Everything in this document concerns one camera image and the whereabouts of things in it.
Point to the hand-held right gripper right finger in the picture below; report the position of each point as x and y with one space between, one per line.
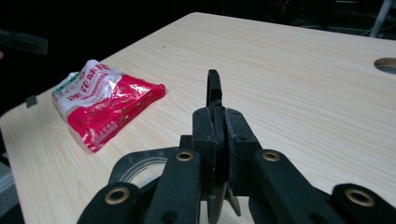
243 149

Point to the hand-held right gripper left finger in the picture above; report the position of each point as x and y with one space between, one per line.
177 186

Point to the clear jar with black lid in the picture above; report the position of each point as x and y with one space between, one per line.
214 90

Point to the red and white seasoning packet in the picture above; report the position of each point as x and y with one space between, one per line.
109 105

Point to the grey tape piece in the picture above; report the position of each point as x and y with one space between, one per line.
31 101

